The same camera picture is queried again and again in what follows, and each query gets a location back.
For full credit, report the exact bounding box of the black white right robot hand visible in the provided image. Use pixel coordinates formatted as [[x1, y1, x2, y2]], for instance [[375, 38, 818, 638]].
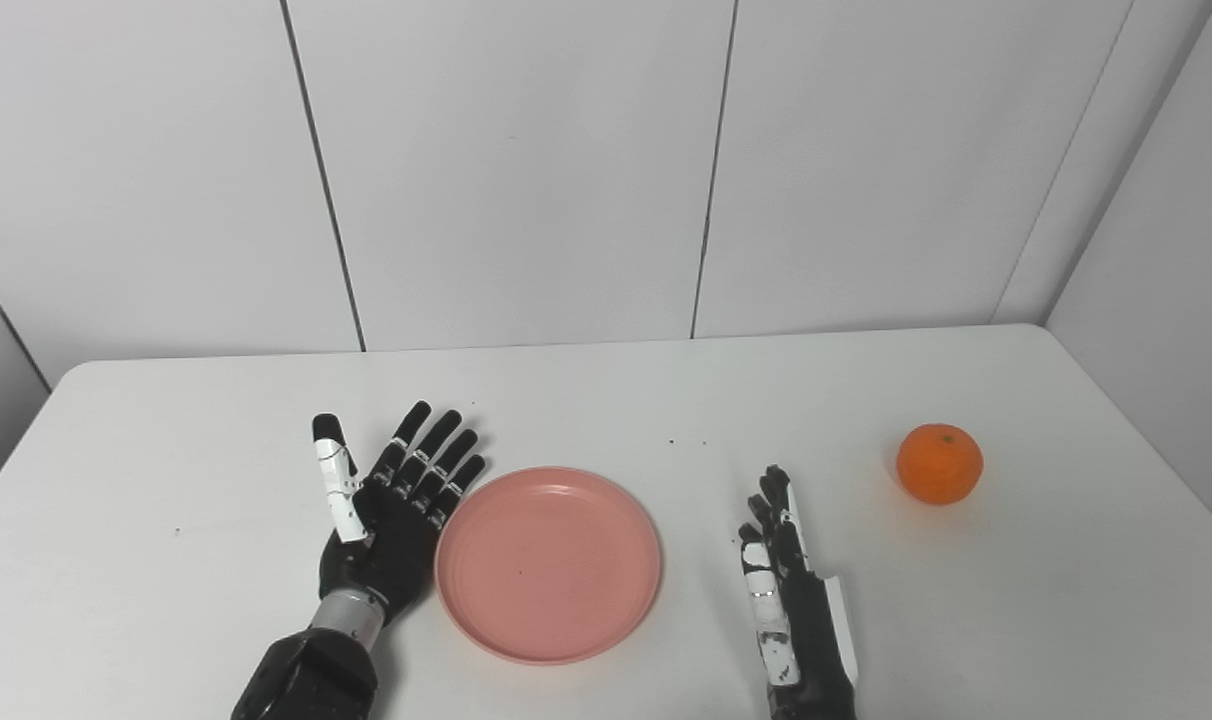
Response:
[[737, 464, 860, 720]]

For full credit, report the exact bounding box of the pink round plate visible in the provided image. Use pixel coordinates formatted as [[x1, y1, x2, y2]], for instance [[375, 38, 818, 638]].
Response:
[[434, 466, 664, 666]]

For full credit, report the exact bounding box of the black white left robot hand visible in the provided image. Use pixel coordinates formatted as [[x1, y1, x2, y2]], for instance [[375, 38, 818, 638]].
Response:
[[311, 401, 487, 627]]

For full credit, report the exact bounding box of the orange fruit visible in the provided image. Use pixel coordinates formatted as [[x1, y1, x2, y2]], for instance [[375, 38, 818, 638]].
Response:
[[895, 423, 985, 506]]

